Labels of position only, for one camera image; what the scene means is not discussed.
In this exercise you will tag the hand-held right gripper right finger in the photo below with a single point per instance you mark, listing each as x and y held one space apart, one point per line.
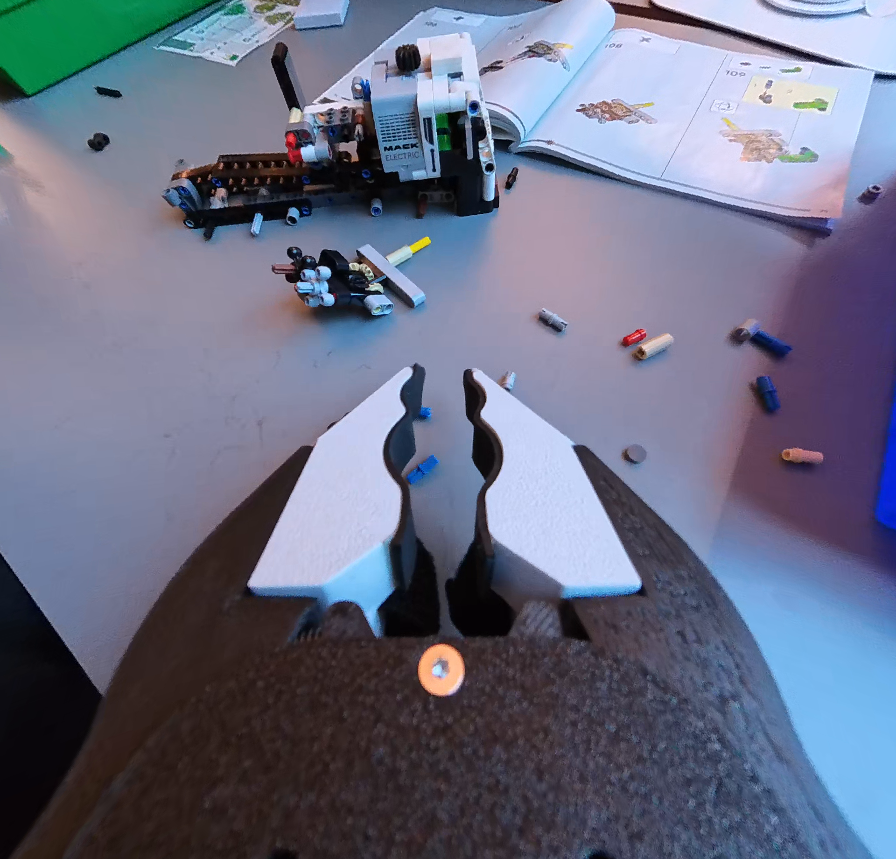
553 509

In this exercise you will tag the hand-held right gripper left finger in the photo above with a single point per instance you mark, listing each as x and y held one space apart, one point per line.
336 502

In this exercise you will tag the lego truck model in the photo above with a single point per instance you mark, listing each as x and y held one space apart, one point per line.
399 124

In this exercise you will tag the grey round lego tile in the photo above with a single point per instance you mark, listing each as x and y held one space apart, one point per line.
635 453

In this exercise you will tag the grey lego pin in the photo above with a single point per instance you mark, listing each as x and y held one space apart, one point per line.
553 320

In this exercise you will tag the red lego pin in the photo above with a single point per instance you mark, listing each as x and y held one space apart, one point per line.
633 337

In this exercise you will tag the tan lego pin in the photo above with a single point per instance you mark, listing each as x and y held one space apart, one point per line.
653 346

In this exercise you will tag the small black lego subassembly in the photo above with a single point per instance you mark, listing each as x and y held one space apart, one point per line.
336 281

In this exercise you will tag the dark blue lego pin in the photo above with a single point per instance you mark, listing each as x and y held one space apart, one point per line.
768 392
771 344

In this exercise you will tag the orange lego pin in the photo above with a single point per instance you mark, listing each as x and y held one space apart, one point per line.
802 456

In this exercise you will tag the black round lego piece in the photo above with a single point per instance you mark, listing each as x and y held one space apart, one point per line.
98 140

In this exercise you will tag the black lego bush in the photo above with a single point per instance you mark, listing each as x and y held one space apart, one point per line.
872 192

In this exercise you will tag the blue plastic bin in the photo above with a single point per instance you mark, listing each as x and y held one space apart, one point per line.
887 474

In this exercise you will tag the open instruction booklet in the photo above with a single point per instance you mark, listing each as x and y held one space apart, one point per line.
665 131

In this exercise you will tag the sticker sheet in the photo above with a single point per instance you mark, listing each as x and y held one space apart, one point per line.
224 29

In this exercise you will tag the small white block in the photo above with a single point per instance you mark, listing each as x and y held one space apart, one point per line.
320 10

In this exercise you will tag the green plastic bin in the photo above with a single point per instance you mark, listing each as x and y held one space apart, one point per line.
105 26

